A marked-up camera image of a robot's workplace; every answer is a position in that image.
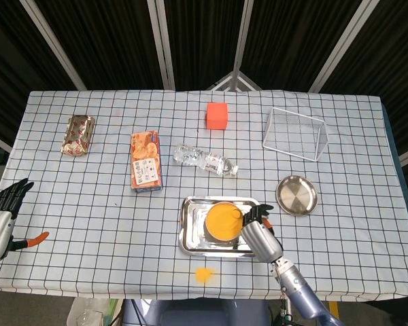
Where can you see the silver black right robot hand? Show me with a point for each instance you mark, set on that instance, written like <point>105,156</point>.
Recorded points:
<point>262,241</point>

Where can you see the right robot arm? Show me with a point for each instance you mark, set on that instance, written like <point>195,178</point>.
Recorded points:
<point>302,292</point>

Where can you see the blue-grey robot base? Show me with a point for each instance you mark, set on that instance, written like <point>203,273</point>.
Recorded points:
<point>197,314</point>

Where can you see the orange bowl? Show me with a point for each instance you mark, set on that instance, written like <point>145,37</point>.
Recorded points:
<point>221,224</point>

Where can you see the orange powder pile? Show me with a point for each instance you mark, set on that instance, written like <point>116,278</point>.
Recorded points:
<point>204,274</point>

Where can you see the rectangular steel tray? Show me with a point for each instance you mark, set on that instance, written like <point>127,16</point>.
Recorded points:
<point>194,234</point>

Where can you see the round steel plate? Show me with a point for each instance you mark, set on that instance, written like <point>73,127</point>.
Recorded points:
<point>296,195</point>

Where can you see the white black checked tablecloth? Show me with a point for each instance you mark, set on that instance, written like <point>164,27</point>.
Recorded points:
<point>88,220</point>

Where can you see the clear plastic water bottle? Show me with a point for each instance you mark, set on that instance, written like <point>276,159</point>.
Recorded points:
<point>204,159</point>

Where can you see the clear plastic container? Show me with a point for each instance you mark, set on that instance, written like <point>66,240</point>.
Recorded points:
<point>294,134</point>

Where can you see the clear plastic bag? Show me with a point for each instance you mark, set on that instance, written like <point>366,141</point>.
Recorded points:
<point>85,314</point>

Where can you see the gold foil snack packet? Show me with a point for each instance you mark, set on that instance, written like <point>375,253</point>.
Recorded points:
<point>77,136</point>

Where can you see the orange cube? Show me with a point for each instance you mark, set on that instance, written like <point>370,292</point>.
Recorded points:
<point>217,115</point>

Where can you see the orange blue biscuit box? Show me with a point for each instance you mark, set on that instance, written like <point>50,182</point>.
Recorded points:
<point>146,159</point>

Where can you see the black white-framed folding screen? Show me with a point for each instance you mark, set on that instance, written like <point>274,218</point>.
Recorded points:
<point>115,40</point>

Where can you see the white triangular frame foot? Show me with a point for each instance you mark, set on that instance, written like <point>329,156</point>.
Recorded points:
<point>224,81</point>

